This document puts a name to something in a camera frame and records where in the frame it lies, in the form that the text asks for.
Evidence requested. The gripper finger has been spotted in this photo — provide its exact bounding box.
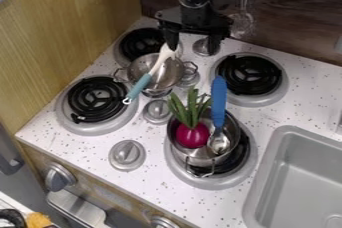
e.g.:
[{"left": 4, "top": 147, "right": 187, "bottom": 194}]
[
  {"left": 160, "top": 27, "right": 184, "bottom": 52},
  {"left": 205, "top": 34, "right": 225, "bottom": 57}
]

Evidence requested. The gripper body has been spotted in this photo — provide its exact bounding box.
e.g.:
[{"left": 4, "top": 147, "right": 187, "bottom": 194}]
[{"left": 153, "top": 4, "right": 236, "bottom": 39}]

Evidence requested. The silver pot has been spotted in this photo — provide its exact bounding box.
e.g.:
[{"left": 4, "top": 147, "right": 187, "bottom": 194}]
[
  {"left": 112, "top": 52, "right": 201, "bottom": 99},
  {"left": 165, "top": 107, "right": 245, "bottom": 178}
]

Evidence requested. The red toy radish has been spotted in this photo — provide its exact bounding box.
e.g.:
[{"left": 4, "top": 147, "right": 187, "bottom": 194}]
[{"left": 166, "top": 86, "right": 214, "bottom": 150}]

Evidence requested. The toy stove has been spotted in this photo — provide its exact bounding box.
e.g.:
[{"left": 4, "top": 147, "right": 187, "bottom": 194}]
[{"left": 53, "top": 26, "right": 292, "bottom": 192}]

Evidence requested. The toy sink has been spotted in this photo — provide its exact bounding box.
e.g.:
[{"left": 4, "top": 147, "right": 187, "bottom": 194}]
[{"left": 241, "top": 124, "right": 342, "bottom": 228}]

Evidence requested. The white spatula with blue handle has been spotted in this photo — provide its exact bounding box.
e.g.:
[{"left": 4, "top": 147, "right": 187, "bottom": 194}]
[{"left": 121, "top": 42, "right": 185, "bottom": 106}]

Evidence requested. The silver spoon with blue handle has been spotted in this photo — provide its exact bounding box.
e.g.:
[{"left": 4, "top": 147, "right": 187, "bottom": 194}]
[{"left": 205, "top": 75, "right": 234, "bottom": 156}]

